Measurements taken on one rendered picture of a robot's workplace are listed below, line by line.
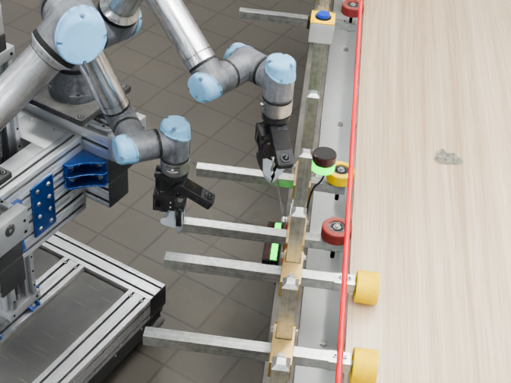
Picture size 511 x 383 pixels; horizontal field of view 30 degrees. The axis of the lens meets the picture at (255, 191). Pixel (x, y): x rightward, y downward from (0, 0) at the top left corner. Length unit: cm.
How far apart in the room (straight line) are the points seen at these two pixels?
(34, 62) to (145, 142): 38
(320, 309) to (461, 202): 49
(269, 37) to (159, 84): 75
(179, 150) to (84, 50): 42
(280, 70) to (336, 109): 123
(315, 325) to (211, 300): 96
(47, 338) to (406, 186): 126
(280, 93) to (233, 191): 177
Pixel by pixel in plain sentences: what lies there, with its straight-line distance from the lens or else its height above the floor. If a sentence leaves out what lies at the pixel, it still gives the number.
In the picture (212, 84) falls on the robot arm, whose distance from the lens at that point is 225.
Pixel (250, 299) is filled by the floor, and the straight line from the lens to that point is 358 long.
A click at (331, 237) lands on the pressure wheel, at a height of 90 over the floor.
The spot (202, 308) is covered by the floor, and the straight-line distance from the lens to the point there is 353.
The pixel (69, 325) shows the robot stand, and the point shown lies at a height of 21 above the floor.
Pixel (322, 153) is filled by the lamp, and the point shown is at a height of 111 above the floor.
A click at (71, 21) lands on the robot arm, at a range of 208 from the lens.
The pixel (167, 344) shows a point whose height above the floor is 94.
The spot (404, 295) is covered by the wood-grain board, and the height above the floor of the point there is 90.
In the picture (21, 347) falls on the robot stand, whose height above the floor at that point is 21.
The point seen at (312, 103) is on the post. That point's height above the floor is 110.
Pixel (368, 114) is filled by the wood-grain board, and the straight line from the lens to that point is 299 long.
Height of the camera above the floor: 256
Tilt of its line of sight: 39 degrees down
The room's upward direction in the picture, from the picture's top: 5 degrees clockwise
